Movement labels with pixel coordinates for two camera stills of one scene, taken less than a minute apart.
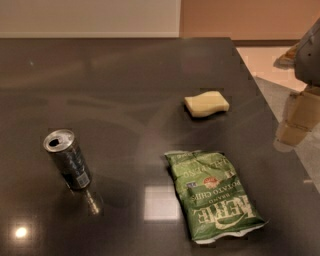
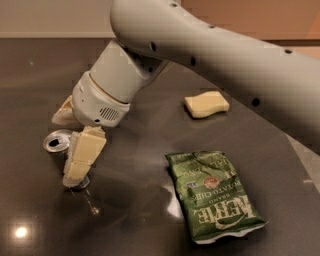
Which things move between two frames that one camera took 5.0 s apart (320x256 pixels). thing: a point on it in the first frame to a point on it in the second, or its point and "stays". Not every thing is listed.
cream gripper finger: [302, 117] to [93, 106]
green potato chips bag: [215, 202] stays
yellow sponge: [206, 103] stays
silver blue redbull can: [69, 157] stays
